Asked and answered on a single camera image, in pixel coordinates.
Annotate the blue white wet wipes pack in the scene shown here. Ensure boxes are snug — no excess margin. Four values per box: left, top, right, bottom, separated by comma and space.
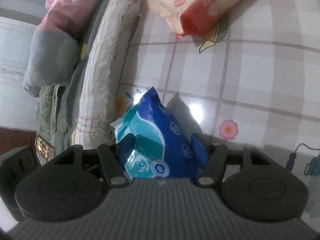
111, 88, 201, 179

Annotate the dark grey cloud sheet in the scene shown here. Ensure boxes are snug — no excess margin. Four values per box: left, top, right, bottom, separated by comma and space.
54, 0, 110, 155

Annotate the green patterned cloth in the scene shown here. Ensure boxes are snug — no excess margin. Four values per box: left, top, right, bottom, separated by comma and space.
35, 86, 60, 165

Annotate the white rolled fuzzy blanket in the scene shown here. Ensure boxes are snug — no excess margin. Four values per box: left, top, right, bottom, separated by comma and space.
74, 0, 144, 150

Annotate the red pink tissue pack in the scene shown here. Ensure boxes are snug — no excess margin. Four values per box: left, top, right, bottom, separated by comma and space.
147, 0, 240, 38

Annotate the grey pink quilt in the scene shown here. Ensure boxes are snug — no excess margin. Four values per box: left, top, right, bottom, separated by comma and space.
23, 0, 103, 98

